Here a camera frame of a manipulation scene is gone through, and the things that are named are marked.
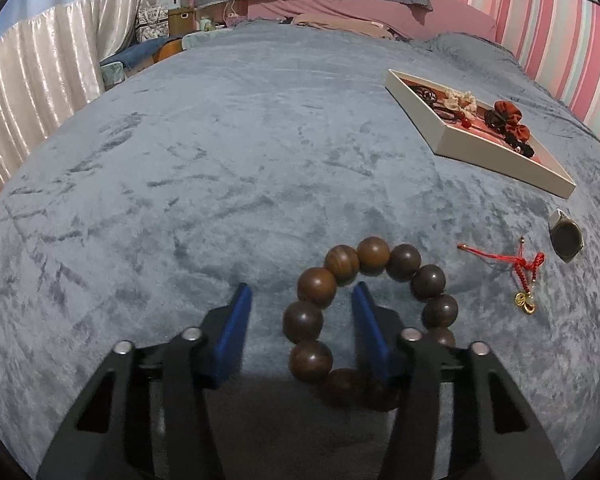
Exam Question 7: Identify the rust orange scrunchie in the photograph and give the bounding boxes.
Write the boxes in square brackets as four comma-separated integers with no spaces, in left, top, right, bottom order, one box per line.
[492,101,532,146]

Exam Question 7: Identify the cream scrunchie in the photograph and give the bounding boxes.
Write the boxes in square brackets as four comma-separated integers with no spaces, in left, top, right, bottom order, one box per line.
[445,89,479,121]

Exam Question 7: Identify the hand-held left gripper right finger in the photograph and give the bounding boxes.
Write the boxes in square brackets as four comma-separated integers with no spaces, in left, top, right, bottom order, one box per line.
[351,281,567,480]

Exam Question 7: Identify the red string gold charm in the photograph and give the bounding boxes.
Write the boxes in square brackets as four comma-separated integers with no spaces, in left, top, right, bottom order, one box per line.
[457,240,546,317]

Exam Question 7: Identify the patterned storage bag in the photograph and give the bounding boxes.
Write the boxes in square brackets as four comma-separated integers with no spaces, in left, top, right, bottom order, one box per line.
[135,2,171,41]

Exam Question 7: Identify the black scrunchie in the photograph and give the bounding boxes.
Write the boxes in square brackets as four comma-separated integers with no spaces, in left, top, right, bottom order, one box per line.
[505,135,536,159]

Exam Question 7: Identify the blue cushion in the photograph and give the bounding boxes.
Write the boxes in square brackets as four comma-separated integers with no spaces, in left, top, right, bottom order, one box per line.
[100,40,161,81]

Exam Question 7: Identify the blue curtain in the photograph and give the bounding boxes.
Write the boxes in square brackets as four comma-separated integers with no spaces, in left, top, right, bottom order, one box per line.
[0,0,96,43]

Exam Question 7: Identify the brown wooden stool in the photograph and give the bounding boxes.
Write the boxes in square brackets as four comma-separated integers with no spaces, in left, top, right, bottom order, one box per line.
[152,40,184,64]

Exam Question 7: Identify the brown wooden box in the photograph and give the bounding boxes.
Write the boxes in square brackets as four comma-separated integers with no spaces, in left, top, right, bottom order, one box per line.
[167,6,196,36]

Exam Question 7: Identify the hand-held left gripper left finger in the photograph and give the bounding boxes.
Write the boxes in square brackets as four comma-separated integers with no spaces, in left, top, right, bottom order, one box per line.
[36,282,254,480]

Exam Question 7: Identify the white satin curtain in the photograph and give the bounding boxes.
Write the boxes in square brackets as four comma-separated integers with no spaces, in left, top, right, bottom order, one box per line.
[0,0,153,201]

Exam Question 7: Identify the grey plush blanket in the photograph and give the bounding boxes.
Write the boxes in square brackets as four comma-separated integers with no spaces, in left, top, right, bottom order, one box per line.
[0,22,600,480]

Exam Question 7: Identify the cream jewelry tray red lining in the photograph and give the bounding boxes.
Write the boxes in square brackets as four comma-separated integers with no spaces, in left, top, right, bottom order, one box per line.
[385,69,577,200]

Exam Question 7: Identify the brown wooden bead bracelet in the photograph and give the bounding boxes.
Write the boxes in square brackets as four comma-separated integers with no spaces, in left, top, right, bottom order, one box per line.
[282,236,460,411]

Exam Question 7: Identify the wristwatch with beige strap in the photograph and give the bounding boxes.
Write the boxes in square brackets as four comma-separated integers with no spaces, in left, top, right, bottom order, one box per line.
[548,208,586,263]

